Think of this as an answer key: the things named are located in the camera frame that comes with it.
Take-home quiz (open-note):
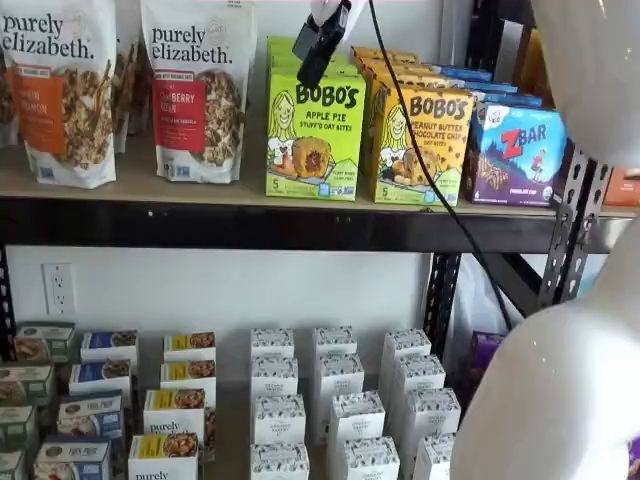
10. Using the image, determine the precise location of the green granola box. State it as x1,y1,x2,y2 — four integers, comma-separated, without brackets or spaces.
14,321,77,364
0,448,27,480
0,363,57,409
0,404,40,451

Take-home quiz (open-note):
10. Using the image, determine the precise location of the black metal shelf rack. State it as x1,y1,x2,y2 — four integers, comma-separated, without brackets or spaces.
0,0,617,369

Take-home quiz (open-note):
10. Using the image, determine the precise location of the white floral print box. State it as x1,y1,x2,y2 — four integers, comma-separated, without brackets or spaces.
250,327,296,361
318,352,365,401
341,436,401,480
252,394,307,446
412,432,457,480
326,390,387,446
250,355,300,400
383,328,433,364
393,353,447,396
312,325,359,359
403,387,462,441
249,442,311,480

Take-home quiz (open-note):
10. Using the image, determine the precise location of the granola bag red label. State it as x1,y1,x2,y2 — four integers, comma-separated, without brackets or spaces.
140,0,258,184

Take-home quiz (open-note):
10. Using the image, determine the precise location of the white plastic sheet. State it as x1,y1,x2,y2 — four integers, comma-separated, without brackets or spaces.
446,253,526,346

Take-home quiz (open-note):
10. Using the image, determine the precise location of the yellow Bobo's peanut butter box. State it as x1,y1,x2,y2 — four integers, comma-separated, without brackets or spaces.
364,69,451,95
368,83,475,207
358,55,434,76
351,45,420,64

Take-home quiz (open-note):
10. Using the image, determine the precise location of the light wooden shelf board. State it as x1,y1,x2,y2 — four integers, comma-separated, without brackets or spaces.
0,128,609,220
599,203,640,220

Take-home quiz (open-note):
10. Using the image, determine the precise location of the black cable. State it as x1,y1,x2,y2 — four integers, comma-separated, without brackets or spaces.
368,0,515,330

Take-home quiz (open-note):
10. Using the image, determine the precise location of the blue Zbar box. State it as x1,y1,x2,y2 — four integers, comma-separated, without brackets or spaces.
447,77,520,96
469,89,545,109
424,63,494,84
462,101,570,206

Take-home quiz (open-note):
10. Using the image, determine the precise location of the blue granola box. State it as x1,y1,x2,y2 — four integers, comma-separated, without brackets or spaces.
56,393,125,441
68,358,133,401
33,439,112,480
80,328,140,371

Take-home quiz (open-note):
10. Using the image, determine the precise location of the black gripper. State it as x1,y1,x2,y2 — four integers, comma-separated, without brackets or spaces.
291,1,353,87

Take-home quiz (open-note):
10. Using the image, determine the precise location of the orange snack box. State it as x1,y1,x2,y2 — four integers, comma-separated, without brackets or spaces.
602,167,640,208

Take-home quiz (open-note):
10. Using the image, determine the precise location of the white oatmeal boxes group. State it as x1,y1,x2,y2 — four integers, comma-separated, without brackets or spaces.
0,319,454,480

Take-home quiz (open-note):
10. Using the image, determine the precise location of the purple snack box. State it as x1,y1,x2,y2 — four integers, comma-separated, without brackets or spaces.
468,330,507,389

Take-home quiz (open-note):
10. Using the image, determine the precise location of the white wall outlet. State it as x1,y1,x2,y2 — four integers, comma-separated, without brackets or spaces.
41,262,77,316

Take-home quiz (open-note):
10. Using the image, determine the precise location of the green Bobo's apple pie box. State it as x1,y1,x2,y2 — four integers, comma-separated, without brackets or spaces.
266,35,311,55
267,48,351,77
264,63,367,202

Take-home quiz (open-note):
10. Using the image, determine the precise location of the yellow granola box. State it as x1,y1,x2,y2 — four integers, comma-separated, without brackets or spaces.
143,388,207,441
127,432,200,480
163,331,218,364
159,358,218,401

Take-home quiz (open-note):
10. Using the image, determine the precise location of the granola bag orange label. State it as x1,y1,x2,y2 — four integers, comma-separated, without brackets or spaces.
0,0,120,190

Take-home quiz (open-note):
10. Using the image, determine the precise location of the white granola bag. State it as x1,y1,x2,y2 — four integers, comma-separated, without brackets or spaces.
0,47,22,149
112,34,146,154

